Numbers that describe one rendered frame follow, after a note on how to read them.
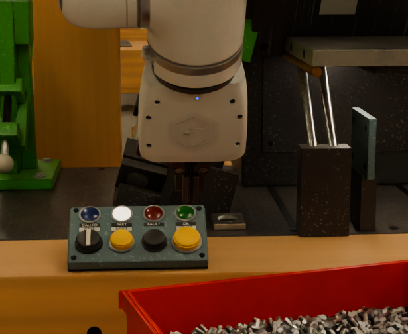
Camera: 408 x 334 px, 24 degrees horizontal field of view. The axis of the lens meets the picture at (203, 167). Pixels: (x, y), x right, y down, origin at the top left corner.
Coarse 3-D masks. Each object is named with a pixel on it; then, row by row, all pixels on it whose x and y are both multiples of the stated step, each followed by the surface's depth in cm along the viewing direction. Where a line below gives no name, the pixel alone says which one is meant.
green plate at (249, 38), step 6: (246, 24) 122; (246, 30) 122; (246, 36) 122; (252, 36) 122; (246, 42) 122; (252, 42) 122; (246, 48) 122; (252, 48) 122; (246, 54) 122; (246, 60) 122
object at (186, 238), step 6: (180, 228) 104; (186, 228) 104; (192, 228) 104; (174, 234) 104; (180, 234) 103; (186, 234) 103; (192, 234) 103; (198, 234) 104; (174, 240) 103; (180, 240) 103; (186, 240) 103; (192, 240) 103; (198, 240) 103; (180, 246) 103; (186, 246) 103; (192, 246) 103
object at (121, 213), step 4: (116, 208) 107; (120, 208) 107; (124, 208) 107; (116, 212) 106; (120, 212) 106; (124, 212) 106; (128, 212) 106; (116, 216) 106; (120, 216) 106; (124, 216) 106; (128, 216) 106; (120, 220) 106
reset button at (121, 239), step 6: (114, 234) 103; (120, 234) 103; (126, 234) 103; (114, 240) 102; (120, 240) 102; (126, 240) 102; (132, 240) 103; (114, 246) 102; (120, 246) 102; (126, 246) 102
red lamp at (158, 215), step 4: (148, 208) 107; (152, 208) 107; (156, 208) 107; (160, 208) 107; (148, 212) 106; (152, 212) 106; (156, 212) 106; (160, 212) 106; (148, 216) 106; (152, 216) 106; (156, 216) 106; (160, 216) 106
